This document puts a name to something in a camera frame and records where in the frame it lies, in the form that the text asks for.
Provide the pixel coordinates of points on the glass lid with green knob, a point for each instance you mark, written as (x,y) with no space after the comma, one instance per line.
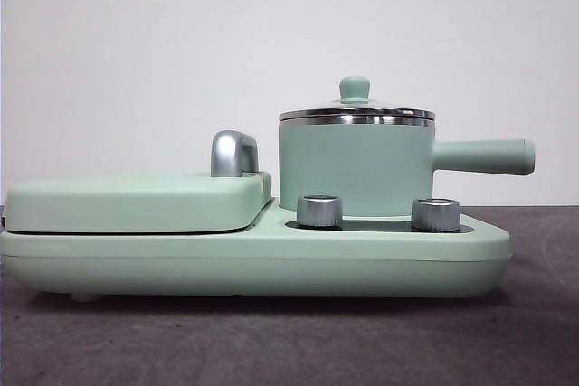
(355,87)

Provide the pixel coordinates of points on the silver control knob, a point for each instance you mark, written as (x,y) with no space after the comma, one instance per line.
(319,212)
(435,214)

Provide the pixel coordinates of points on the mint green hinged grill cover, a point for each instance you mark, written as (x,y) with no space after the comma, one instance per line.
(126,203)

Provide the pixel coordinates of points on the mint green breakfast machine base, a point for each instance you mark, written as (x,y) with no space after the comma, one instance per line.
(135,264)

